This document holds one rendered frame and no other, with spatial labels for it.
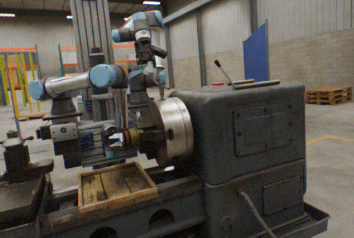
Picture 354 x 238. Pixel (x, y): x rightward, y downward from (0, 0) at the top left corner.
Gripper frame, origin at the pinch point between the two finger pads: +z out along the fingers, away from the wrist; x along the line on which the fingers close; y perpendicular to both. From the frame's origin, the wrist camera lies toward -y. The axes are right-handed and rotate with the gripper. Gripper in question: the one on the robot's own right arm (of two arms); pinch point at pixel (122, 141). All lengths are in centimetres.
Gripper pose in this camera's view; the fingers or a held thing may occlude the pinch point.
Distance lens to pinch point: 108.0
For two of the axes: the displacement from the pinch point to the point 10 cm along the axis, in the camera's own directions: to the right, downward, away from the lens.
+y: -9.3, 1.2, -3.5
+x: -0.9, -9.9, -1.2
